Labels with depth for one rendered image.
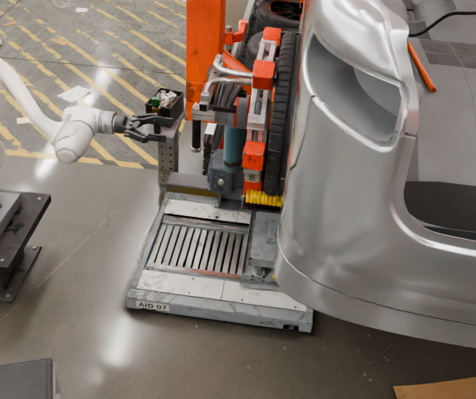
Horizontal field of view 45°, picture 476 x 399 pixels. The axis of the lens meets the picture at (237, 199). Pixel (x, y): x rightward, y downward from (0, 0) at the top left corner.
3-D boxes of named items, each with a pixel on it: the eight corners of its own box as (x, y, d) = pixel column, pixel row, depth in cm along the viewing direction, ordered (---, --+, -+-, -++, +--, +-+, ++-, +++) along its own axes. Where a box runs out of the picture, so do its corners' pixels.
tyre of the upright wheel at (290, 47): (314, 213, 261) (331, 184, 196) (262, 207, 263) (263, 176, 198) (329, 76, 272) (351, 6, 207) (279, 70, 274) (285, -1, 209)
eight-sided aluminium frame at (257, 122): (257, 207, 231) (268, 83, 198) (240, 204, 232) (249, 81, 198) (268, 136, 274) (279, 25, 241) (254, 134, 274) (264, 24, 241)
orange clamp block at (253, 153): (264, 157, 217) (262, 171, 210) (244, 155, 217) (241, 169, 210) (266, 142, 212) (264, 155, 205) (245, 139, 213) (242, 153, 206)
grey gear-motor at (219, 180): (284, 226, 299) (292, 172, 278) (205, 216, 302) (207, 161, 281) (287, 205, 314) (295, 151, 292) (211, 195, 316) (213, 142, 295)
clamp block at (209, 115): (215, 122, 219) (215, 110, 215) (191, 119, 219) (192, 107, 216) (217, 115, 223) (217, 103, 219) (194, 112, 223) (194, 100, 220)
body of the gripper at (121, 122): (119, 126, 233) (142, 129, 233) (113, 137, 227) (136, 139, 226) (118, 110, 229) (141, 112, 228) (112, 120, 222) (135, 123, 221)
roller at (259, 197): (307, 213, 245) (309, 202, 242) (239, 204, 247) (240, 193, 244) (308, 204, 250) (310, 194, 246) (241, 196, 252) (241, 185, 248)
